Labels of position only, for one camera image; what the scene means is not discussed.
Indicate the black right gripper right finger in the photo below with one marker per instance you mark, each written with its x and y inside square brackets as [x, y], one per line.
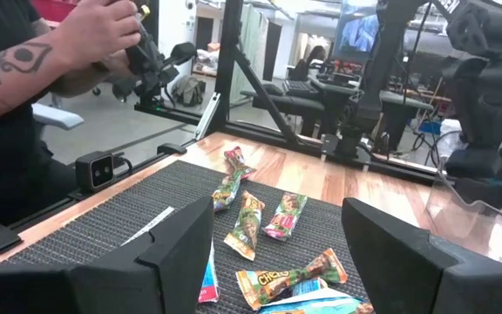
[408, 279]

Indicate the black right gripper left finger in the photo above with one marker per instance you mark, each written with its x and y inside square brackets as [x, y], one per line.
[103, 283]

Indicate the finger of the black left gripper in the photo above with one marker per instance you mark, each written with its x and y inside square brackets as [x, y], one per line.
[473, 165]

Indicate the large teal white granola bar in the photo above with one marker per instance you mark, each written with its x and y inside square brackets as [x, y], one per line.
[316, 305]

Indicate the blue Chewy granola bar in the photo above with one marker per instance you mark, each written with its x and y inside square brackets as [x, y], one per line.
[310, 286]

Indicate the blue red chocolate chip bar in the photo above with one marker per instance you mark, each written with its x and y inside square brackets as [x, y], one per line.
[209, 279]

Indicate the green and red granola bar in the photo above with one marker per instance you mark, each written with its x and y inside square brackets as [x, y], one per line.
[286, 216]

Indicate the red pink granola bar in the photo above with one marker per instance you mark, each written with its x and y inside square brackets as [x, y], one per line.
[237, 159]

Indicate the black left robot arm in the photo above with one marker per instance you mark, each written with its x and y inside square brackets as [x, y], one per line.
[386, 65]

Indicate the person's forearm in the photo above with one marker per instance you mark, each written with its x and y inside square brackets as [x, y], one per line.
[7, 83]

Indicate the white fan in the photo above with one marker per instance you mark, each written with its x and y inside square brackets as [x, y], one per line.
[445, 146]

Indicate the large clear plastic bin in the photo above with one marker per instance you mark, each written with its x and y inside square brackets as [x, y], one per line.
[473, 235]

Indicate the white label strip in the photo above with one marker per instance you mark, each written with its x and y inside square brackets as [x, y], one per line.
[151, 224]

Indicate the grey woven table mat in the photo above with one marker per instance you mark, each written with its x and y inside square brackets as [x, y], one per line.
[124, 209]

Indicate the grey chair armrest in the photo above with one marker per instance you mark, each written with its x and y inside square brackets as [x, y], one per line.
[59, 115]

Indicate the black desk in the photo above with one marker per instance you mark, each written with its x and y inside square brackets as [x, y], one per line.
[294, 104]

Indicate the black keyboard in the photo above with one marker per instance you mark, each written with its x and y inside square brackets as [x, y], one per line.
[299, 88]

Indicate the person's hand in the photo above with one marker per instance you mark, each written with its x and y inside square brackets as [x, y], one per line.
[81, 80]
[98, 30]

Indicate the grey bag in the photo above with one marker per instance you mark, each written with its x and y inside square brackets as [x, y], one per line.
[187, 91]

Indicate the black computer mouse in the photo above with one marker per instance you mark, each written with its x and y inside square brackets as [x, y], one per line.
[273, 90]

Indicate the red storage bin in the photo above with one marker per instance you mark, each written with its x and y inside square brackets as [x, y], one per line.
[55, 9]

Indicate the black cube camera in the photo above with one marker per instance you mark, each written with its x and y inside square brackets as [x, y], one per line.
[96, 172]

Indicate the wall screen with blue picture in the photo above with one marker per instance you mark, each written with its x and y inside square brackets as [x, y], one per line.
[355, 35]

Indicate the silver metal bracket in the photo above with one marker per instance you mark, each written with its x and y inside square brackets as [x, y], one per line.
[206, 118]

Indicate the black metal rig frame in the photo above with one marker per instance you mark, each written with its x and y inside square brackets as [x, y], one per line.
[227, 65]

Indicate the white dome camera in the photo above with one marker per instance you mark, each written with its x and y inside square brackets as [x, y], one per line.
[190, 4]

